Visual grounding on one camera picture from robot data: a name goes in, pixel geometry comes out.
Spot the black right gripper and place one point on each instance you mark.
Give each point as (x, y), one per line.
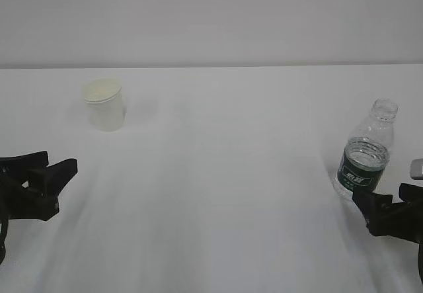
(402, 220)

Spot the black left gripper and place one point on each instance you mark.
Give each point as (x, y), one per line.
(30, 189)

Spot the clear water bottle green label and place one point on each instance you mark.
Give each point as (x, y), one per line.
(367, 151)

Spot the white paper cup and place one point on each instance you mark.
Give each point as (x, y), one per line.
(103, 98)

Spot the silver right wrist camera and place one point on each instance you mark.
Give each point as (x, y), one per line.
(416, 169)

